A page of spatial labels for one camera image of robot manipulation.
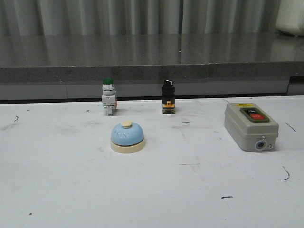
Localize blue and cream call bell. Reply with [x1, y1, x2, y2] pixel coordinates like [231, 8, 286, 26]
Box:
[110, 121, 146, 154]

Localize grey stone counter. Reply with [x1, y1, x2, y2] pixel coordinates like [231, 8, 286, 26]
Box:
[0, 33, 304, 102]

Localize black selector switch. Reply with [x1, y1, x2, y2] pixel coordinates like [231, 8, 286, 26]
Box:
[162, 80, 175, 114]

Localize green push button switch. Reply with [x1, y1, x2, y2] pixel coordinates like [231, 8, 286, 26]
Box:
[101, 78, 117, 116]

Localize grey on off switch box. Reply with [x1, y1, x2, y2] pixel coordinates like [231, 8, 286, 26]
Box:
[224, 103, 279, 151]

